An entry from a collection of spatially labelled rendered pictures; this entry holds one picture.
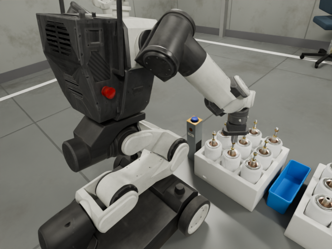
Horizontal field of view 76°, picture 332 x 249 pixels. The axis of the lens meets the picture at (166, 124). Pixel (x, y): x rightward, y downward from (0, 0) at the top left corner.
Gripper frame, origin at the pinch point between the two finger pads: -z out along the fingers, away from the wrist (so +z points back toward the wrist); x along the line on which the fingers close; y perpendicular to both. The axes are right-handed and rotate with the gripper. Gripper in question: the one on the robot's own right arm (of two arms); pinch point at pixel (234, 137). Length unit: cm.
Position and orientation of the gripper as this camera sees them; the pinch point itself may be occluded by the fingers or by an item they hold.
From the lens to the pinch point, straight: 112.6
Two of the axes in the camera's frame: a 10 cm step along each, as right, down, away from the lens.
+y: -0.4, 6.0, -8.0
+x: -10.0, 0.3, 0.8
